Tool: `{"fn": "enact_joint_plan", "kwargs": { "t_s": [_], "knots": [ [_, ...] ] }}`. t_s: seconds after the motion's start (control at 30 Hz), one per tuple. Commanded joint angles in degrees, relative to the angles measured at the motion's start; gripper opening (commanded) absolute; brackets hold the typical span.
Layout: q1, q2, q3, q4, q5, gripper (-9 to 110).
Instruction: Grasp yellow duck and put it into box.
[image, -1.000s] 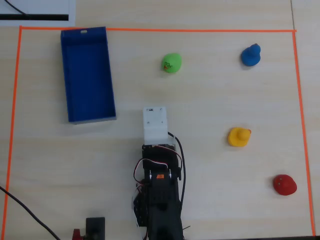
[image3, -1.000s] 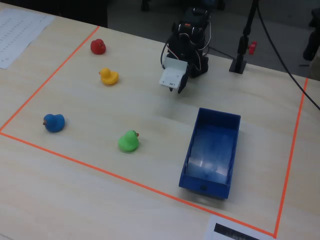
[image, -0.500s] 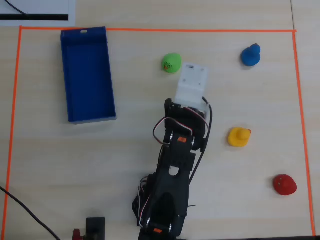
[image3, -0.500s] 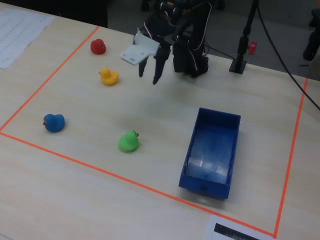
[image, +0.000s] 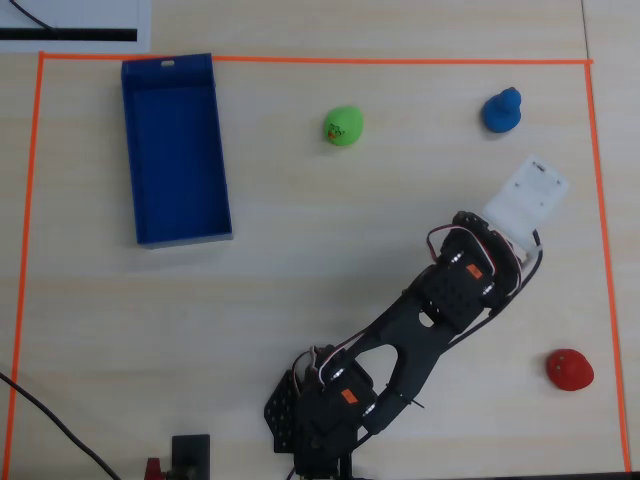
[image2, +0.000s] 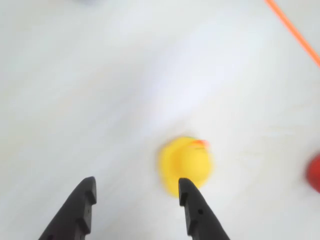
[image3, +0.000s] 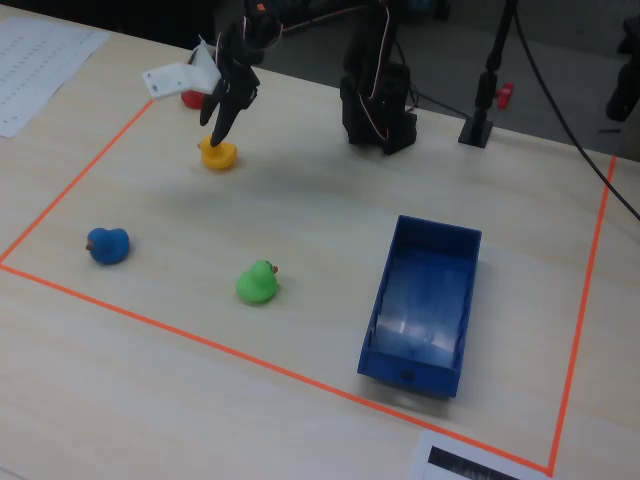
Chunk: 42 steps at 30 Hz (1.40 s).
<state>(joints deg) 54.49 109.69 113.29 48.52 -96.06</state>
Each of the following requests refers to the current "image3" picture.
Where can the white paper with black bar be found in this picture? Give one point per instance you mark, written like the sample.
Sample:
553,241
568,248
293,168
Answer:
420,460

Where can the red stand knob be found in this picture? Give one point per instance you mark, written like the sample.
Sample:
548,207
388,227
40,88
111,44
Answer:
506,95

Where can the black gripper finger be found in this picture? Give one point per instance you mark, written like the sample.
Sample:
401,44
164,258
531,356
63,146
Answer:
211,107
225,125

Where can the yellow rubber duck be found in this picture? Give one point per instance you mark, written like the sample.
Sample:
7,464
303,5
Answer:
220,157

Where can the black camera stand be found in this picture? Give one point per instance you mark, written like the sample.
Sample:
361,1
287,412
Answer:
475,132

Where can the red rubber duck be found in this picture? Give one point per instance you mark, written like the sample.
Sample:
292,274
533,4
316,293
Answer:
190,100

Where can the orange tape strip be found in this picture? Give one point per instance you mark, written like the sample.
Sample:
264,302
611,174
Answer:
200,340
80,178
585,300

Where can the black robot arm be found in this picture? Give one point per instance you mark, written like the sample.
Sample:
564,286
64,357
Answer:
370,115

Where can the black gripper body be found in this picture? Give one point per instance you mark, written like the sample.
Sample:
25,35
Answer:
237,89

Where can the blue plastic box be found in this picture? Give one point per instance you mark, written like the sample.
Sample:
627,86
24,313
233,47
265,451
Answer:
425,300

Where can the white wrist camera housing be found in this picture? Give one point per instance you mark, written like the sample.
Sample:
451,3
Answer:
175,77

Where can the black bulky device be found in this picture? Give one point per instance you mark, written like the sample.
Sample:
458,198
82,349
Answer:
627,85

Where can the printed white paper sheet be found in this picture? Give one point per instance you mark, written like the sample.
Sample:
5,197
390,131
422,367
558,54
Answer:
40,65

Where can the blue rubber duck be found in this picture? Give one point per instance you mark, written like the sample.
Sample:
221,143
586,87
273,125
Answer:
107,247

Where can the green rubber duck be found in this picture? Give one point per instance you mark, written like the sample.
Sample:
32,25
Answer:
255,287

